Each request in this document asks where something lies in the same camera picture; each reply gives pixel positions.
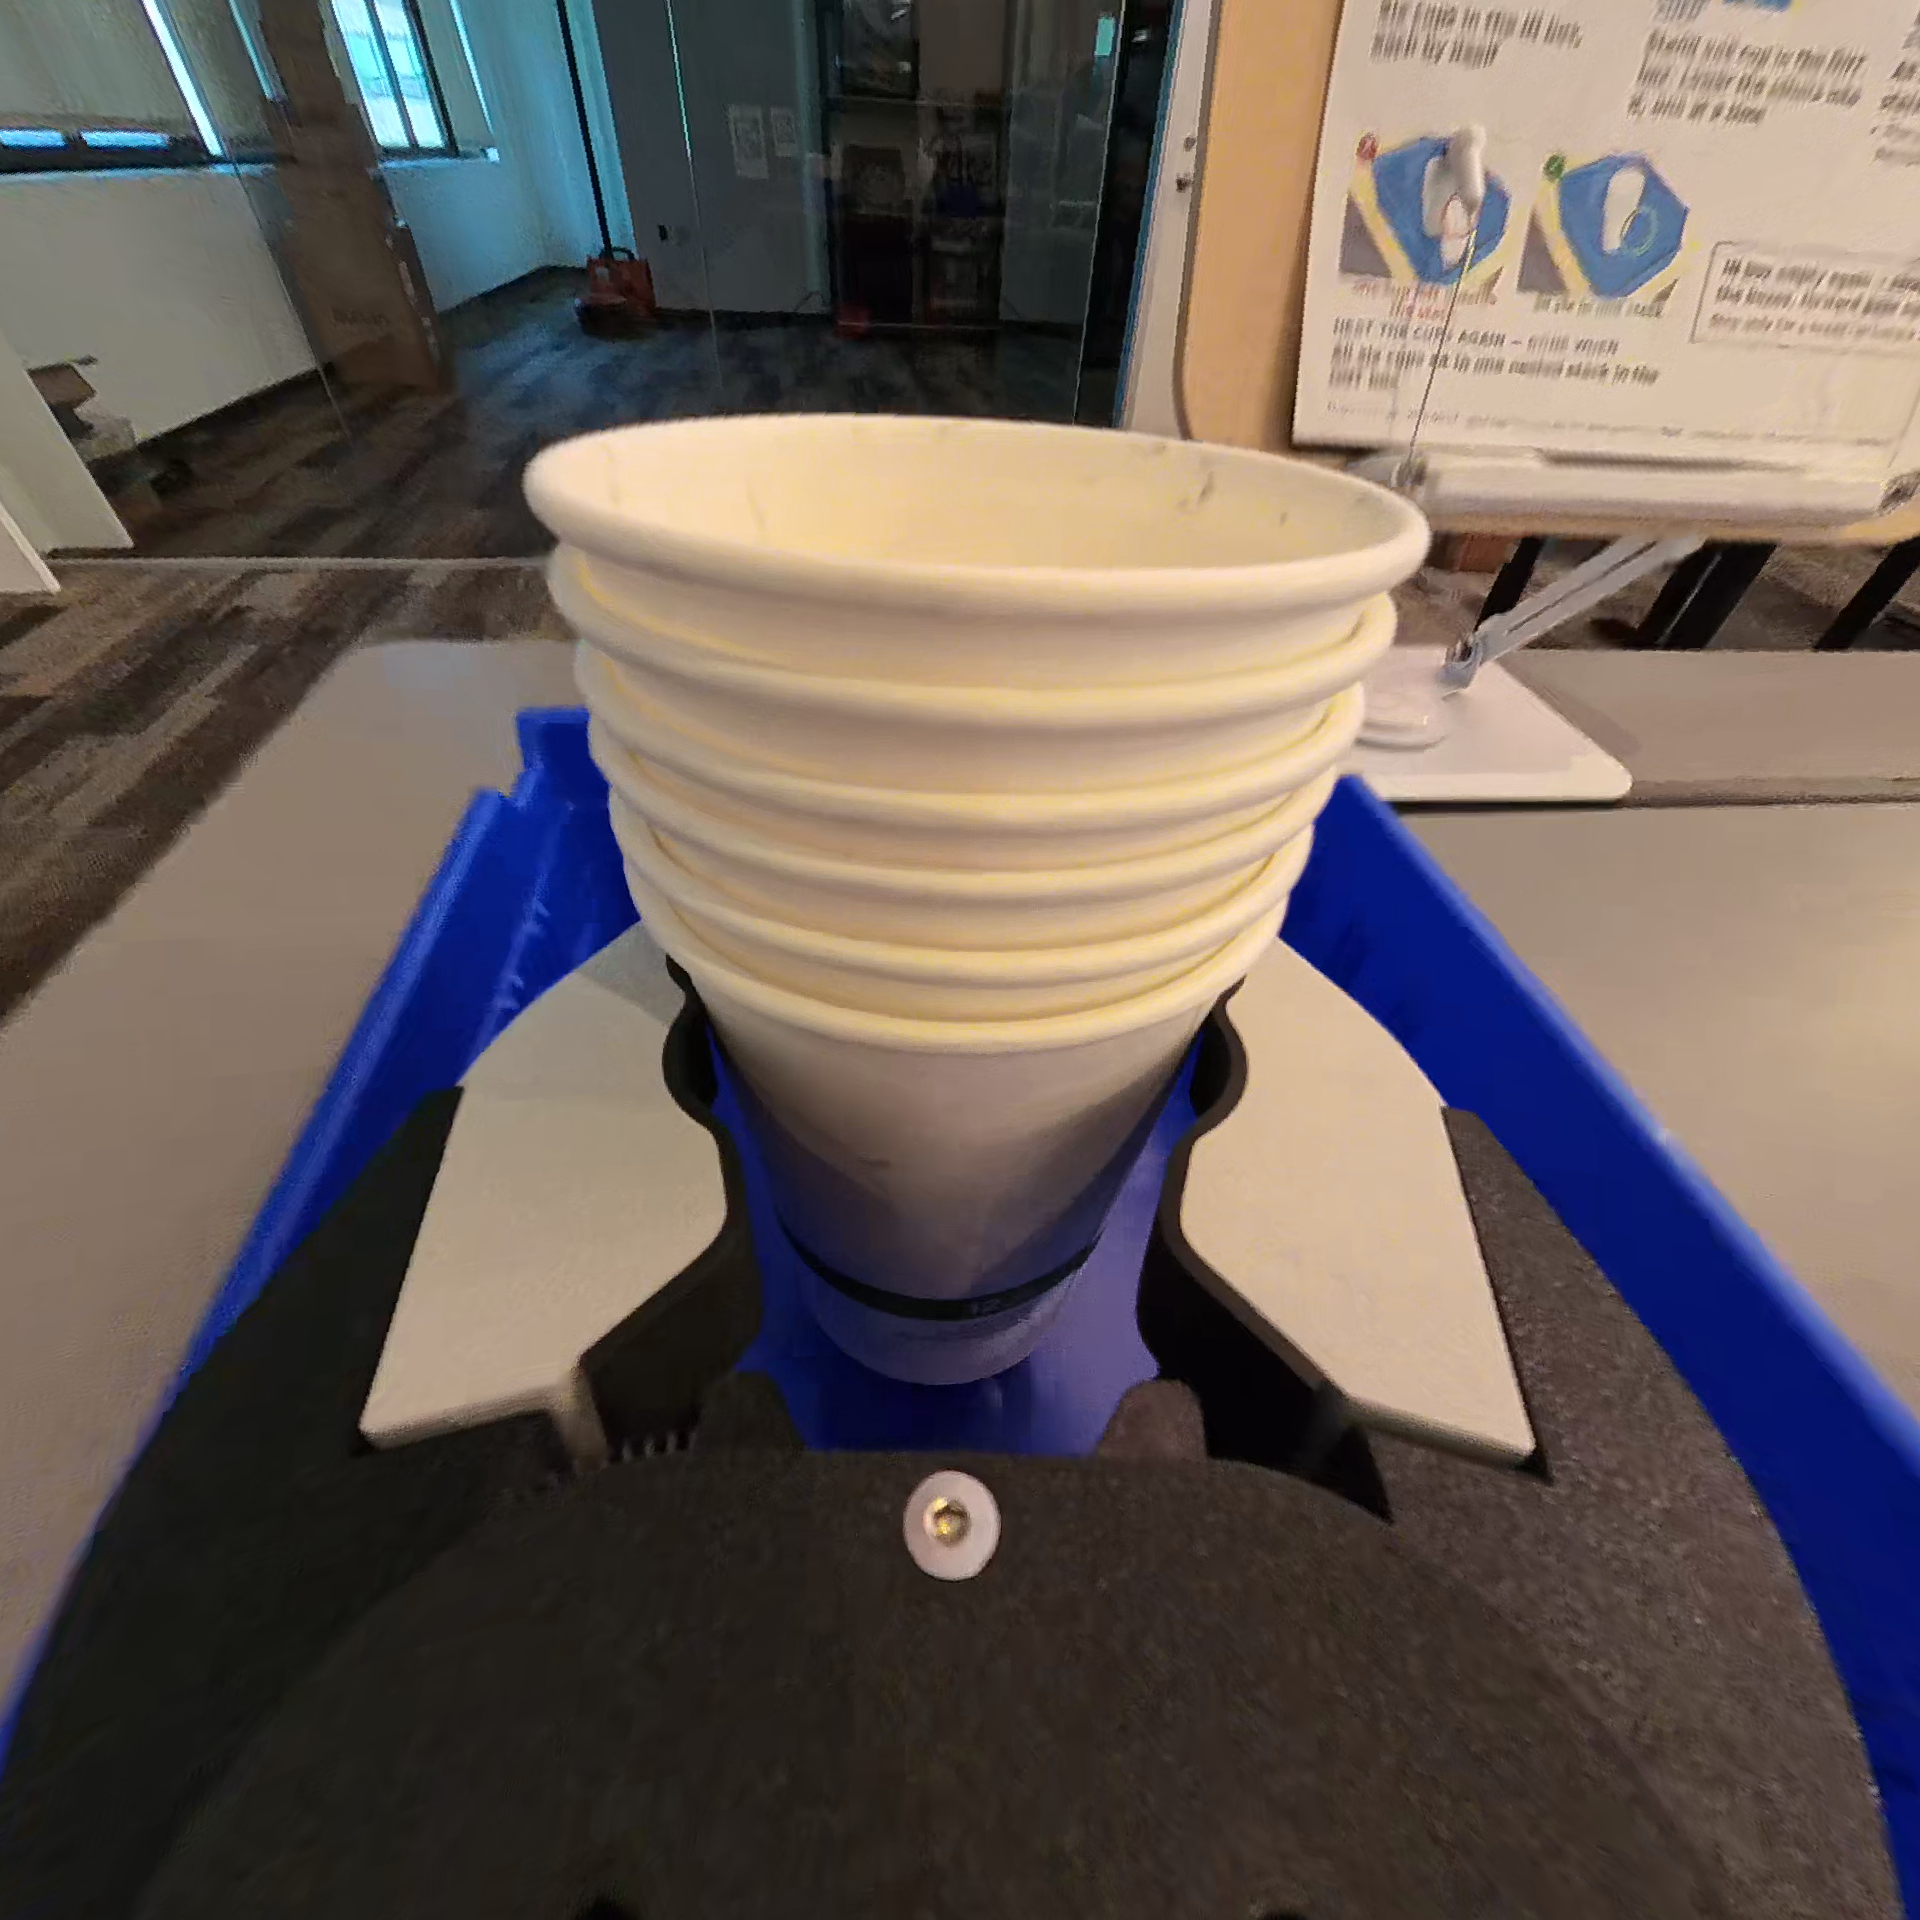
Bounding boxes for white board stand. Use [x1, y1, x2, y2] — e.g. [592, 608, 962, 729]
[1350, 527, 1712, 808]

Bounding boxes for small red floor object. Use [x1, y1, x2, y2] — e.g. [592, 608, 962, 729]
[581, 247, 662, 339]

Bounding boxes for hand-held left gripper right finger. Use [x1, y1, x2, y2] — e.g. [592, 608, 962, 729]
[1141, 938, 1537, 1472]

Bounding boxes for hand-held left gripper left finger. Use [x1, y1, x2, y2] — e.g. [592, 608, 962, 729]
[360, 926, 768, 1472]

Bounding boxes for blue plastic bin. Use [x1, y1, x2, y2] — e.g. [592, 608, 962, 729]
[0, 707, 1920, 1863]

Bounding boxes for stack of nested white cups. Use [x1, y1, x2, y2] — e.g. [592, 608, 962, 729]
[524, 417, 1433, 1388]

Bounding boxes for wooden instruction board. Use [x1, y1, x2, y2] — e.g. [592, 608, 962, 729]
[1169, 0, 1920, 550]

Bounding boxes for stacked cardboard boxes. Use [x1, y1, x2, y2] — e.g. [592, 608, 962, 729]
[256, 0, 452, 393]

